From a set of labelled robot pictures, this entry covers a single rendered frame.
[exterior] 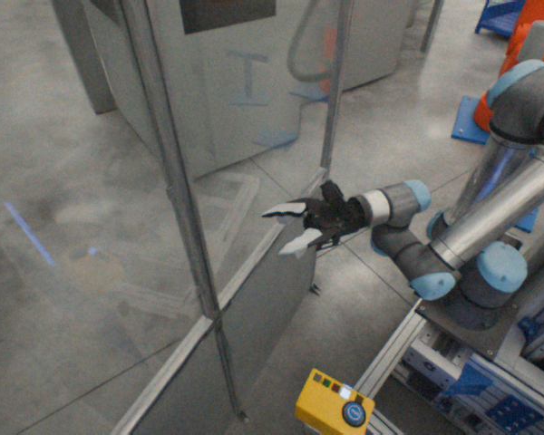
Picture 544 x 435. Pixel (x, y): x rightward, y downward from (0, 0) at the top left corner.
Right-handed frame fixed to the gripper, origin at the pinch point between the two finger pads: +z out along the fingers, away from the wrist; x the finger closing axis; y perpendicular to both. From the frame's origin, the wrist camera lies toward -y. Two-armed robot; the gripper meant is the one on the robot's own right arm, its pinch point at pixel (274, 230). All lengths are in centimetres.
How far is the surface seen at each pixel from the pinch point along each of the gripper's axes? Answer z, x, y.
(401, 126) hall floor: -228, 195, 174
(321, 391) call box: -4.5, -24.8, 35.4
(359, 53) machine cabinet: -222, 290, 142
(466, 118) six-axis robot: -298, 180, 169
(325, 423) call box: -2.3, -31.0, 35.1
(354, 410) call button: -9.6, -31.1, 33.5
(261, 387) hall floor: -1, 1, 147
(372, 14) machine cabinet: -231, 297, 105
